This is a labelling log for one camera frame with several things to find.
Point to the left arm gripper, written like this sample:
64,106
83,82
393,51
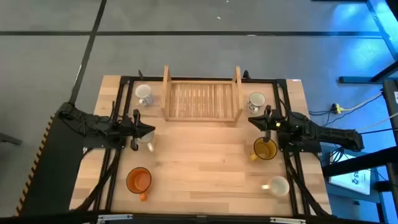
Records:
136,124

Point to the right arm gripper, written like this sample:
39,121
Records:
269,123

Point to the dark dotted pattern mug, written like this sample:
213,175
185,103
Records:
148,138

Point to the amber glass mug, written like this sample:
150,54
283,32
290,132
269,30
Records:
264,151

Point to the orange mug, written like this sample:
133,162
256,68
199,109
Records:
138,180

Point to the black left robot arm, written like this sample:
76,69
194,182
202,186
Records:
93,124

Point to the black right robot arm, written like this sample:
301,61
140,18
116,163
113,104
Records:
326,135

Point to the navy mug white flowers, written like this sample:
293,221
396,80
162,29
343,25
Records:
257,99

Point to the white mug blue lattice pattern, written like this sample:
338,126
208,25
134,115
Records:
143,91

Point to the wooden slatted mug rack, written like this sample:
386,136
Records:
202,99

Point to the yellow power plug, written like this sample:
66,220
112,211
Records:
337,108

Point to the black platform hazard stripe edge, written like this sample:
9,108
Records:
53,165

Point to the white printed box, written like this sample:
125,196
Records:
351,179

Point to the silver metal bracket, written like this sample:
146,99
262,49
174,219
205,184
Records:
287,220
114,217

